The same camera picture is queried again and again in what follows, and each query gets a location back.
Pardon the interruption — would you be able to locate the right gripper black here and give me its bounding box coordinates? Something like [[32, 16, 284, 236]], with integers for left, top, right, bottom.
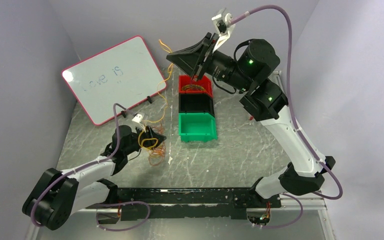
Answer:
[[167, 32, 253, 93]]

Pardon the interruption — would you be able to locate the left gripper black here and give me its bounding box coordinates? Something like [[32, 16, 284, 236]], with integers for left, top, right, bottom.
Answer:
[[123, 123, 166, 155]]

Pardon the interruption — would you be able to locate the orange thin cable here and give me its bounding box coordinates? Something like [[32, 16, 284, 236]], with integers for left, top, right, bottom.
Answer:
[[145, 124, 168, 167]]

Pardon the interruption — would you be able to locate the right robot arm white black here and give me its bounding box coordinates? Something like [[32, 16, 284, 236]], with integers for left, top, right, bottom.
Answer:
[[166, 33, 336, 207]]

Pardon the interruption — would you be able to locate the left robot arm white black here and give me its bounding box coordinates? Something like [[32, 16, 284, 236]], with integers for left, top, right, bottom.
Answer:
[[21, 125, 166, 230]]

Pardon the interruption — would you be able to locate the red plastic bin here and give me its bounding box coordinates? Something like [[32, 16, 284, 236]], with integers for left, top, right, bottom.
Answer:
[[178, 75, 213, 98]]

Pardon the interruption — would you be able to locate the green plastic bin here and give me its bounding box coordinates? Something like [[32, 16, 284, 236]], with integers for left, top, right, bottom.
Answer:
[[178, 112, 218, 142]]

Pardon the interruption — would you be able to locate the black plastic bin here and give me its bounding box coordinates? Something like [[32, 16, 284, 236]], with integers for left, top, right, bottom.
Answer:
[[178, 93, 215, 117]]

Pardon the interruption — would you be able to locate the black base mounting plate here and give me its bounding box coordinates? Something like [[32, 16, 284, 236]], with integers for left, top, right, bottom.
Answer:
[[104, 187, 282, 221]]

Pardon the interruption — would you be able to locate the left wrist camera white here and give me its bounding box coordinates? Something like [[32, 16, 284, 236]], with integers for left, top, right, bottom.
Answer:
[[131, 113, 146, 129]]

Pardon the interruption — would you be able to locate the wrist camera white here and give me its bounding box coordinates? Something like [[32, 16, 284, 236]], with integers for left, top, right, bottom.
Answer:
[[211, 8, 236, 53], [131, 113, 146, 129]]

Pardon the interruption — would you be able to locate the yellow cable in red bin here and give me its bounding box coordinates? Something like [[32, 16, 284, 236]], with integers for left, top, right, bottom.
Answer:
[[181, 83, 209, 93]]

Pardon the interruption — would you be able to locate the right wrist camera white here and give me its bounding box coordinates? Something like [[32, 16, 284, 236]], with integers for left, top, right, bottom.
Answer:
[[211, 8, 236, 53]]

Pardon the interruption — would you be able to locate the whiteboard with pink frame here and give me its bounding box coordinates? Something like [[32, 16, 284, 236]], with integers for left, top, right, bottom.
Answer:
[[61, 35, 167, 126]]

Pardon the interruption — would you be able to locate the aluminium rail frame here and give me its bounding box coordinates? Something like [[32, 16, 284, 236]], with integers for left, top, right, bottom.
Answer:
[[26, 187, 327, 240]]

